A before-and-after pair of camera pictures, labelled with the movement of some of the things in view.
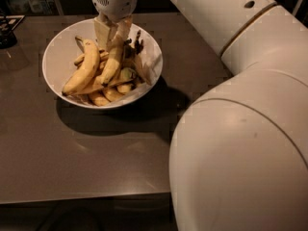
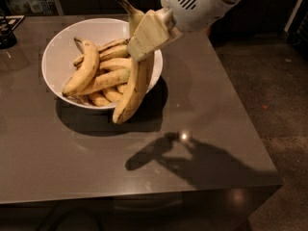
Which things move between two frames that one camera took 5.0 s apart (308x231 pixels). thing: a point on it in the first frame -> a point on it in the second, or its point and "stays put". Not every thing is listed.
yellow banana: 115,56 -> 139,72
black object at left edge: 8,22 stays put
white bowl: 62,49 stays put
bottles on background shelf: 29,0 stays put
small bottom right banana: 123,89 stays put
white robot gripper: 115,2 -> 196,10
